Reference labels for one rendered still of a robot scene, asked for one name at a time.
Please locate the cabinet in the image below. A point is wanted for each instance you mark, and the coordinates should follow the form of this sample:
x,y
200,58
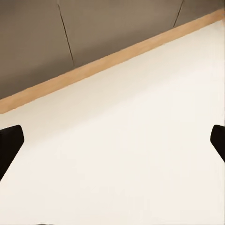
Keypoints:
x,y
43,39

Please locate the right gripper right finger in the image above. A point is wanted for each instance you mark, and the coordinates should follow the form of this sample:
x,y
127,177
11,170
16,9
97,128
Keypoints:
x,y
217,139

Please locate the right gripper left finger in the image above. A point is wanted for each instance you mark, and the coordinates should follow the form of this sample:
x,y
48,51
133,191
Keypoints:
x,y
11,140

